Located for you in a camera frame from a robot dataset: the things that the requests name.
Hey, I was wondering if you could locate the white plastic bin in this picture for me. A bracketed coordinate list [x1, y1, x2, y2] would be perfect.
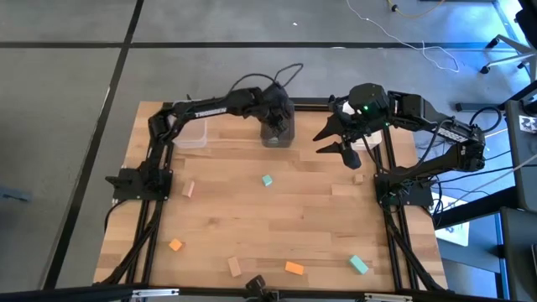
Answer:
[341, 100, 383, 151]

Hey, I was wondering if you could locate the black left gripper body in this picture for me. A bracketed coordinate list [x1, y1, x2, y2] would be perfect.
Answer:
[259, 87, 295, 130]

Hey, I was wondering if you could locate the black bar at table edge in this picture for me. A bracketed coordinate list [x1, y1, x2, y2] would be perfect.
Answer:
[292, 96, 337, 107]

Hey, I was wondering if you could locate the black angular device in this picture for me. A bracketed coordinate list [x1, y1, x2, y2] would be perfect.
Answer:
[245, 274, 279, 302]

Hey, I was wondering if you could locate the office chair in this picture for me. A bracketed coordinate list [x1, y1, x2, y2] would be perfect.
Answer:
[479, 0, 537, 83]

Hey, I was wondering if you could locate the black white fiducial tag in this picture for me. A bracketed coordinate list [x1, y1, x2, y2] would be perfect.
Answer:
[519, 114, 537, 134]

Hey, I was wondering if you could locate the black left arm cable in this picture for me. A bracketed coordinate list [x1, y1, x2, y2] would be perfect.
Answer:
[228, 62, 305, 100]

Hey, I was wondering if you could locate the dark grey cabinet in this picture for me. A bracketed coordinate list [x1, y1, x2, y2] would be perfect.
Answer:
[504, 79, 537, 215]

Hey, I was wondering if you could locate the dark grey plastic bin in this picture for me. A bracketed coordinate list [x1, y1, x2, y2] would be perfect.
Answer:
[259, 100, 296, 148]

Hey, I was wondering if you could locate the long orange block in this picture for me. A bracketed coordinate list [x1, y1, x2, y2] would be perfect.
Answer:
[284, 261, 305, 277]

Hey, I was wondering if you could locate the long teal block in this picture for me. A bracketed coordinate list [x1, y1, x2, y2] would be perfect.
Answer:
[349, 254, 370, 276]

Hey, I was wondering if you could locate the white floor cable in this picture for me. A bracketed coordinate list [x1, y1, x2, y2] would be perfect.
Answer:
[346, 0, 461, 73]

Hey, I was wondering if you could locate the grey floor cable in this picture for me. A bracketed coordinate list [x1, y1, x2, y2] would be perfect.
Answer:
[440, 153, 537, 211]

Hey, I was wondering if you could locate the black aluminium table frame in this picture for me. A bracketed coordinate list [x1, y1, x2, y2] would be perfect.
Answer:
[94, 100, 450, 302]

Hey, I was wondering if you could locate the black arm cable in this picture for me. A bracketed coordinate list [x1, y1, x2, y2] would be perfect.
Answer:
[228, 62, 305, 100]
[468, 105, 503, 128]

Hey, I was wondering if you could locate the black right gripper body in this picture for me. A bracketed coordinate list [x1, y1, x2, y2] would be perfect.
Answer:
[329, 96, 370, 170]

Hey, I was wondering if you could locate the silver metal bracket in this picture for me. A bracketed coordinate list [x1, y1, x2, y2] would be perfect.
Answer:
[131, 288, 180, 299]
[363, 292, 413, 302]

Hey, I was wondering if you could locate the white paper sheet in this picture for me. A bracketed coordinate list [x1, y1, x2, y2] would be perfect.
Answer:
[435, 196, 471, 247]

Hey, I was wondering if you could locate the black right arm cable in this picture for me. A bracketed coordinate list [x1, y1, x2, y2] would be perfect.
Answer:
[468, 105, 503, 128]

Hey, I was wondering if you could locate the clear plastic bin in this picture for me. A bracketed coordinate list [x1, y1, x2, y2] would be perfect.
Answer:
[169, 99, 210, 149]

